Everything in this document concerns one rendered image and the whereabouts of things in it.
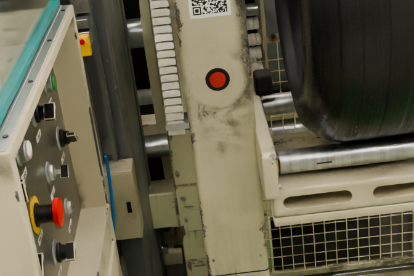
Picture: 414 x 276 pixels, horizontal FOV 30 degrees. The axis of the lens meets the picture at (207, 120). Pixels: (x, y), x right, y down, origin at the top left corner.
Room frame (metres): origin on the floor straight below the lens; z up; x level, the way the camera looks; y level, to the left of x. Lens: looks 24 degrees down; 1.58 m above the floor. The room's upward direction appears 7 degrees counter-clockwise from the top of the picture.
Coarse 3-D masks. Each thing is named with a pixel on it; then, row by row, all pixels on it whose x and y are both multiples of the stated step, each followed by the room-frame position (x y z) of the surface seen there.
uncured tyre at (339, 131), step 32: (288, 0) 1.67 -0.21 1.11; (320, 0) 1.18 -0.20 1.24; (352, 0) 1.16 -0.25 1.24; (384, 0) 1.16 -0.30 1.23; (288, 32) 1.60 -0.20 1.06; (320, 32) 1.18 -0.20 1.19; (352, 32) 1.15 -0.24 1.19; (384, 32) 1.15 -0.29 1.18; (288, 64) 1.54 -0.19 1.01; (320, 64) 1.19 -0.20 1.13; (352, 64) 1.16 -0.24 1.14; (384, 64) 1.15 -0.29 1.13; (320, 96) 1.21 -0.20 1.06; (352, 96) 1.17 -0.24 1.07; (384, 96) 1.17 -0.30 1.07; (320, 128) 1.27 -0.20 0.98; (352, 128) 1.22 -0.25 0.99; (384, 128) 1.23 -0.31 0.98
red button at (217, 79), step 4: (216, 72) 1.35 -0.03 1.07; (220, 72) 1.36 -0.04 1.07; (212, 76) 1.35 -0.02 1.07; (216, 76) 1.35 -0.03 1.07; (220, 76) 1.35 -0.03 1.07; (224, 76) 1.35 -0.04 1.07; (212, 80) 1.35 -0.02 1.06; (216, 80) 1.35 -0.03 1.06; (220, 80) 1.35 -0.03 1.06; (224, 80) 1.35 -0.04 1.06; (212, 84) 1.35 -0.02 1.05; (216, 84) 1.35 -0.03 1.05; (220, 84) 1.35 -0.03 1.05
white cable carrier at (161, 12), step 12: (156, 0) 1.37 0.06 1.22; (168, 0) 1.39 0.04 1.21; (156, 12) 1.37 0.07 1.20; (168, 12) 1.37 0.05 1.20; (156, 24) 1.37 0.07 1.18; (168, 24) 1.37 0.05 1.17; (156, 36) 1.37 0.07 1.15; (168, 36) 1.37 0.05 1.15; (156, 48) 1.37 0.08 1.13; (168, 48) 1.37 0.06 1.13; (168, 60) 1.37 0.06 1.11; (168, 72) 1.37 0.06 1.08; (168, 84) 1.37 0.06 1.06; (168, 96) 1.37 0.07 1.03; (180, 96) 1.38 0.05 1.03; (168, 108) 1.37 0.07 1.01; (180, 108) 1.37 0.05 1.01; (168, 120) 1.37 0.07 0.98; (180, 120) 1.37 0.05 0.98; (168, 132) 1.37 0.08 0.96; (180, 132) 1.37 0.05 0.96
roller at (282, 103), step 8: (264, 96) 1.58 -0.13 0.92; (272, 96) 1.57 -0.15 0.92; (280, 96) 1.57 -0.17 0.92; (288, 96) 1.57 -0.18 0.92; (264, 104) 1.56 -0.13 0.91; (272, 104) 1.56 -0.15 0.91; (280, 104) 1.56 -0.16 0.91; (288, 104) 1.56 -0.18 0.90; (264, 112) 1.56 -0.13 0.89; (272, 112) 1.56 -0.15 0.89; (280, 112) 1.56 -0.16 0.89; (288, 112) 1.57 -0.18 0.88
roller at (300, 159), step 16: (336, 144) 1.30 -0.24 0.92; (352, 144) 1.30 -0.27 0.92; (368, 144) 1.29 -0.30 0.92; (384, 144) 1.29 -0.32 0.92; (400, 144) 1.28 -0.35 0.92; (288, 160) 1.28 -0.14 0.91; (304, 160) 1.28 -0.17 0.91; (320, 160) 1.28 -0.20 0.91; (336, 160) 1.28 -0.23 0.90; (352, 160) 1.28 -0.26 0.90; (368, 160) 1.28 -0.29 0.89; (384, 160) 1.28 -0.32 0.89
